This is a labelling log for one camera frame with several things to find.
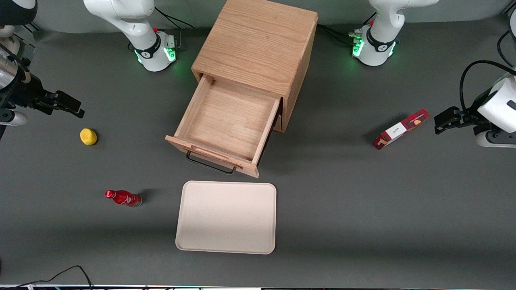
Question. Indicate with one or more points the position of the grey metal frame rail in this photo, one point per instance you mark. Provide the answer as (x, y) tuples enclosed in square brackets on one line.
[(34, 27)]

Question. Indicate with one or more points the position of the beige rectangular tray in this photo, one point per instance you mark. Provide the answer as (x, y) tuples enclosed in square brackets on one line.
[(225, 217)]

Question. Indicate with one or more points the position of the yellow lemon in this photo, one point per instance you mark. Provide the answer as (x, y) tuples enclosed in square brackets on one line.
[(88, 136)]

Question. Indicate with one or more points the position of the wooden drawer cabinet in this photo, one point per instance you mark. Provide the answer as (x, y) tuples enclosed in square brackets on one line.
[(258, 40)]

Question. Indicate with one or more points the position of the beige round stand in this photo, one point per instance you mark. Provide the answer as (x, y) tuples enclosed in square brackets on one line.
[(9, 45)]

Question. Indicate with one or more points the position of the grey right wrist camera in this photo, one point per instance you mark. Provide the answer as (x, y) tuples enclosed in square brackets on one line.
[(14, 118)]

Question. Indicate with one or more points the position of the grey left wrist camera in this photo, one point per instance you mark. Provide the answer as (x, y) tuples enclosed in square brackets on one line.
[(496, 140)]

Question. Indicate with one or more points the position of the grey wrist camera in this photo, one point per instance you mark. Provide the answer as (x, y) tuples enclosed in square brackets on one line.
[(496, 140), (14, 118)]

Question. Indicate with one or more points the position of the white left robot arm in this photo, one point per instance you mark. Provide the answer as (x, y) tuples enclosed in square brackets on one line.
[(383, 24)]

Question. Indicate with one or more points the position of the wooden drawer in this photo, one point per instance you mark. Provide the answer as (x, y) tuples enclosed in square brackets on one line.
[(229, 117)]

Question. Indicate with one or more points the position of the red and white carton box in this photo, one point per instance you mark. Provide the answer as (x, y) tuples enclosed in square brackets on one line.
[(399, 129)]

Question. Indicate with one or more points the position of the red bottle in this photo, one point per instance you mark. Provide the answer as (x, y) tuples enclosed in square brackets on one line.
[(123, 198)]

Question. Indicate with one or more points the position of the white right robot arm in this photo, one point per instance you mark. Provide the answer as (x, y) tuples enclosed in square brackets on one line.
[(121, 16)]

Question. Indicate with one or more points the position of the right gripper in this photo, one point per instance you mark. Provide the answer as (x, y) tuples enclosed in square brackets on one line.
[(25, 93)]

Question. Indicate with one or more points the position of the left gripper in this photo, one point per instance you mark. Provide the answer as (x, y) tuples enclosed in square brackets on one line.
[(466, 117)]

